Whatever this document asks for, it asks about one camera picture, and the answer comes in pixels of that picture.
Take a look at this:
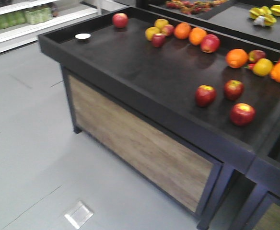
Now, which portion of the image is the orange with navel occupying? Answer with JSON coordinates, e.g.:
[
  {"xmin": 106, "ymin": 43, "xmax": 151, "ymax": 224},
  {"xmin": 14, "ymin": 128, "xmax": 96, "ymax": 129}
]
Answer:
[{"xmin": 225, "ymin": 49, "xmax": 248, "ymax": 69}]

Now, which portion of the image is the garlic bulb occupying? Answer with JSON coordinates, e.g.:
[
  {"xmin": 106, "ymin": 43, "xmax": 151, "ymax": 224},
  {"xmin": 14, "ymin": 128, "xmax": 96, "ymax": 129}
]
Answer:
[{"xmin": 253, "ymin": 16, "xmax": 265, "ymax": 27}]

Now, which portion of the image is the small red-yellow apple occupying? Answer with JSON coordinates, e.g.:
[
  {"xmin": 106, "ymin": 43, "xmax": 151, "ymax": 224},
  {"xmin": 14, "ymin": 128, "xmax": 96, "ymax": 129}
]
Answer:
[{"xmin": 161, "ymin": 24, "xmax": 175, "ymax": 37}]

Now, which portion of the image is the dark red apple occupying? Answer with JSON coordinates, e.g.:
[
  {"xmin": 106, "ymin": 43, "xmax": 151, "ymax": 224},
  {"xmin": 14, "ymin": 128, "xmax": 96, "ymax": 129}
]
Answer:
[{"xmin": 151, "ymin": 33, "xmax": 166, "ymax": 48}]

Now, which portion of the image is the yellow apple front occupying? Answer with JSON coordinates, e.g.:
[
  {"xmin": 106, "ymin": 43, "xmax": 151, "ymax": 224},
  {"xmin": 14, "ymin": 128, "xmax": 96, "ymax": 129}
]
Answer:
[{"xmin": 145, "ymin": 27, "xmax": 160, "ymax": 41}]

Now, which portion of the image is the red apple behind lemon-apple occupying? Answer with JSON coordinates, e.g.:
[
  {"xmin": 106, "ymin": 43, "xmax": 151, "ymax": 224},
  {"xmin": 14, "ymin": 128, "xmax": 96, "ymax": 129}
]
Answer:
[{"xmin": 248, "ymin": 49, "xmax": 266, "ymax": 63}]

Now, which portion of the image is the red apple far corner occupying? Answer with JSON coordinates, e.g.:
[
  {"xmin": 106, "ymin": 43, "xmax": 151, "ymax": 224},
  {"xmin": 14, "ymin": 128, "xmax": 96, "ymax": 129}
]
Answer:
[{"xmin": 112, "ymin": 13, "xmax": 128, "ymax": 29}]

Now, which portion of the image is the silver floor outlet plate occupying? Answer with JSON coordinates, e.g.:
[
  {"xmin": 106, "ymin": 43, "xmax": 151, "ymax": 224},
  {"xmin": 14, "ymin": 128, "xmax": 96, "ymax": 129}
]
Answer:
[{"xmin": 64, "ymin": 201, "xmax": 94, "ymax": 230}]

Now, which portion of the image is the yellow starfruit right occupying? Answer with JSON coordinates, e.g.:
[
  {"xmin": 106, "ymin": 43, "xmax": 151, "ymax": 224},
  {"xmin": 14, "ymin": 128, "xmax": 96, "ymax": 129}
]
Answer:
[{"xmin": 263, "ymin": 14, "xmax": 277, "ymax": 26}]

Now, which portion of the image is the large pink-red apple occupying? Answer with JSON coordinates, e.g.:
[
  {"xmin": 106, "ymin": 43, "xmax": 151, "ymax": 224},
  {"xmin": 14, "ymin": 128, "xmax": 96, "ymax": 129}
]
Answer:
[{"xmin": 200, "ymin": 34, "xmax": 221, "ymax": 53}]

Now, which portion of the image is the red chili pepper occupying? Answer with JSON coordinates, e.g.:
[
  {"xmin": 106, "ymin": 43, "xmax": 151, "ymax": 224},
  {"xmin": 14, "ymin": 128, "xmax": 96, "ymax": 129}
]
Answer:
[{"xmin": 244, "ymin": 63, "xmax": 255, "ymax": 70}]

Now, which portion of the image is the yellow apple right group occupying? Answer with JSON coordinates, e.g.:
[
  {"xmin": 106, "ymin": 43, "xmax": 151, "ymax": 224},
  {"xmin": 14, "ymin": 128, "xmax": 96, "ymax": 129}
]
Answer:
[{"xmin": 252, "ymin": 58, "xmax": 274, "ymax": 77}]

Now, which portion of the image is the white shelf unit with drinks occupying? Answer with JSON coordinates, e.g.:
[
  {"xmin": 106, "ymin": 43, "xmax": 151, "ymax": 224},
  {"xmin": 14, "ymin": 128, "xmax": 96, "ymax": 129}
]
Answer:
[{"xmin": 0, "ymin": 0, "xmax": 101, "ymax": 53}]

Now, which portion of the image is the yellow apple back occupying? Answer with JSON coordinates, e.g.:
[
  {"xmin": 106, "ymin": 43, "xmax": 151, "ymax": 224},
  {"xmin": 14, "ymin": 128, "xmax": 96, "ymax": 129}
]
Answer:
[{"xmin": 154, "ymin": 18, "xmax": 169, "ymax": 30}]

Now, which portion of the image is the black wooden produce stand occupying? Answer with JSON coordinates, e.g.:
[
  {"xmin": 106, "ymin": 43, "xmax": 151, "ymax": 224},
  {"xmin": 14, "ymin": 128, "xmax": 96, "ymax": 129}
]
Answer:
[{"xmin": 39, "ymin": 5, "xmax": 280, "ymax": 230}]

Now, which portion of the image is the orange left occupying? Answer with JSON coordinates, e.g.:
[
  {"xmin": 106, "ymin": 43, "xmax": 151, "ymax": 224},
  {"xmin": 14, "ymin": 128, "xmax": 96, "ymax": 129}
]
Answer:
[{"xmin": 174, "ymin": 22, "xmax": 191, "ymax": 40}]

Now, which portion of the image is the yellow starfruit left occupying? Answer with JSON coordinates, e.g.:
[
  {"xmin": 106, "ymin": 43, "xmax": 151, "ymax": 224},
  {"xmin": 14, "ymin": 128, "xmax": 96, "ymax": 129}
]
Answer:
[{"xmin": 249, "ymin": 7, "xmax": 265, "ymax": 20}]

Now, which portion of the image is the small white dish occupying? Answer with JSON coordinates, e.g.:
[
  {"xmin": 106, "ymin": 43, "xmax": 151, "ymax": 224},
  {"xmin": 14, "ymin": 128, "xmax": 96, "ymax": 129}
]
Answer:
[{"xmin": 74, "ymin": 33, "xmax": 91, "ymax": 42}]

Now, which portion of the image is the yellow starfruit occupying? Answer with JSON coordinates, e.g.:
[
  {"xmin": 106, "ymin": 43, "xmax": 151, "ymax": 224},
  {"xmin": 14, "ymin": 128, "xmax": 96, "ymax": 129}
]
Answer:
[
  {"xmin": 270, "ymin": 5, "xmax": 280, "ymax": 16},
  {"xmin": 263, "ymin": 14, "xmax": 277, "ymax": 26},
  {"xmin": 249, "ymin": 7, "xmax": 265, "ymax": 20}
]

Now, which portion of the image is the yellow starfruit top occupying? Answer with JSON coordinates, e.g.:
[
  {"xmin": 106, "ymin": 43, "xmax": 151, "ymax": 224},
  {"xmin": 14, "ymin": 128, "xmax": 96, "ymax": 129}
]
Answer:
[{"xmin": 270, "ymin": 5, "xmax": 280, "ymax": 16}]

